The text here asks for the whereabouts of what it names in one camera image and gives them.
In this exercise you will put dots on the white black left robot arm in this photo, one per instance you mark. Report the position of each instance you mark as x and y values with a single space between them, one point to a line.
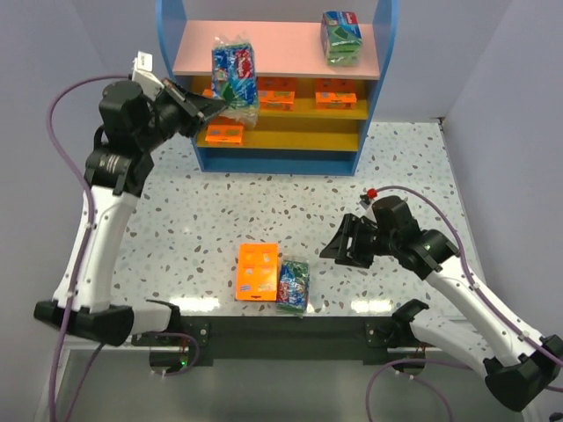
133 126

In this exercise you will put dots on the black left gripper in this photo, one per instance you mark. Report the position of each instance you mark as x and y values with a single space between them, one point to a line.
186 104

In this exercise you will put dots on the green sponge pack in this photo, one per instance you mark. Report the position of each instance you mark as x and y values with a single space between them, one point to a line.
341 38
234 79
293 286

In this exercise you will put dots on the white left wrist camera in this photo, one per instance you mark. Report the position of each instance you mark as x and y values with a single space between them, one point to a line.
143 75

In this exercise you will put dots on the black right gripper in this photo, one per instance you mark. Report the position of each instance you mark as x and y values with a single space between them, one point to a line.
360 239

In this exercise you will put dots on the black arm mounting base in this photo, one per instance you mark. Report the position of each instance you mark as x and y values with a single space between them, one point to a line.
368 339

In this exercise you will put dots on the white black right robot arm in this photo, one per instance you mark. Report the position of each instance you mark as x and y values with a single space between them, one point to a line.
516 361

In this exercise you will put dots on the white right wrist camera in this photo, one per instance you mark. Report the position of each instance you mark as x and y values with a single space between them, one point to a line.
366 201

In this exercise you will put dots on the blue shelf unit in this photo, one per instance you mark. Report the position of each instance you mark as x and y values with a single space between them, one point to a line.
306 140

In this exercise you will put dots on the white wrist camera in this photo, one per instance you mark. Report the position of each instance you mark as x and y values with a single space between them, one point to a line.
143 75
366 201

